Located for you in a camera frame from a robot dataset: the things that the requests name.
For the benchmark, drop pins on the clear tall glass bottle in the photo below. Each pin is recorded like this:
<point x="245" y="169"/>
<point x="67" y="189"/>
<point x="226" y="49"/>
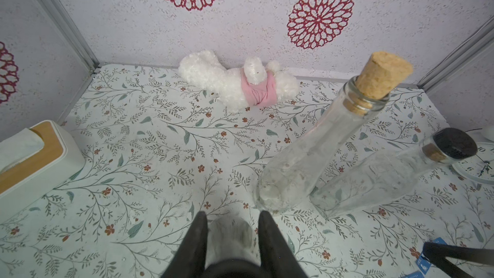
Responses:
<point x="290" y="176"/>

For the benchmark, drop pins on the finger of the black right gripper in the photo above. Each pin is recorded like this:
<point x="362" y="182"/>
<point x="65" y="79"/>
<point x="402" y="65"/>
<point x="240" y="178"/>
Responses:
<point x="439" y="255"/>

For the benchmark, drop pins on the white alarm clock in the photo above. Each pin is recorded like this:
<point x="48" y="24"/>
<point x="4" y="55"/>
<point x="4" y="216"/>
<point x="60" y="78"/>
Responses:
<point x="479" y="168"/>

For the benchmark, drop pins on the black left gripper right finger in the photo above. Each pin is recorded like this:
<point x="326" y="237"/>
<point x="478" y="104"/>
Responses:
<point x="276" y="257"/>

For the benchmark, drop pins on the white plush toy pink scarf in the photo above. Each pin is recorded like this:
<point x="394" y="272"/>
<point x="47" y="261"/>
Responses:
<point x="253" y="84"/>

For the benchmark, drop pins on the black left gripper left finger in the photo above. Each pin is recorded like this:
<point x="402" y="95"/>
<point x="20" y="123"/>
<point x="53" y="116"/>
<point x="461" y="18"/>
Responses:
<point x="189" y="259"/>

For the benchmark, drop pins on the clear plastic bottle blue label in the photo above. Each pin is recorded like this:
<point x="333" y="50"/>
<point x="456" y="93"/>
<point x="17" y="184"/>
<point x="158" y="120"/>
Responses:
<point x="381" y="178"/>

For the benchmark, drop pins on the black bottle cap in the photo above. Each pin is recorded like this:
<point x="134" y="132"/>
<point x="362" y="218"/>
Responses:
<point x="455" y="143"/>

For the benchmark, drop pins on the dark green wine bottle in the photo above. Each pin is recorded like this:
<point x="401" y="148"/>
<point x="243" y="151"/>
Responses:
<point x="231" y="249"/>

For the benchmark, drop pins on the white tissue sheet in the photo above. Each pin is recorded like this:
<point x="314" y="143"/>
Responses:
<point x="19" y="147"/>

